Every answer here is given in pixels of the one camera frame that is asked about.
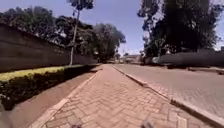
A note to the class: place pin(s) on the row of trees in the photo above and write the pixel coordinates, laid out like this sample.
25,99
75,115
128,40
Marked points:
100,40

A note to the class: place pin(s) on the red brick path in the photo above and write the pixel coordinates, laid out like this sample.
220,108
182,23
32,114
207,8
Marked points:
113,100

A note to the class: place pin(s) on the slender tall tree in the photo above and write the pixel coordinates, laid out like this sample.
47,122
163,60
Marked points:
74,36

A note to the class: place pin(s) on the robot's own part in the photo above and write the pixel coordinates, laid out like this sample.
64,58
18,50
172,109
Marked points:
76,126
147,125

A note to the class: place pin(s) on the pale path edging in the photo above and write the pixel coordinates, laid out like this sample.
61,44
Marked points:
50,113

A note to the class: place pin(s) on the group of tall trees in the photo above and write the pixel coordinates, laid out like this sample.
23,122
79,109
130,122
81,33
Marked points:
183,26

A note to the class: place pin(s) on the low green hedge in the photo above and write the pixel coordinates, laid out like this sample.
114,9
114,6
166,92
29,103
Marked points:
30,80

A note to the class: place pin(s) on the reddish paved road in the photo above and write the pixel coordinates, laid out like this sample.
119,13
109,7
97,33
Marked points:
193,86

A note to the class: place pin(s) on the bare dirt strip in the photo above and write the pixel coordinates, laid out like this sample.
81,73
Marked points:
36,103

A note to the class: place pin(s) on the concrete kerb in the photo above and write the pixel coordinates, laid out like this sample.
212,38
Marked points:
186,108

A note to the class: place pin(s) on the long brown boundary wall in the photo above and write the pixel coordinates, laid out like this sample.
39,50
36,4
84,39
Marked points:
30,50

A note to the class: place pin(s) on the grey wall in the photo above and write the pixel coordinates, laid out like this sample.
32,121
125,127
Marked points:
200,58

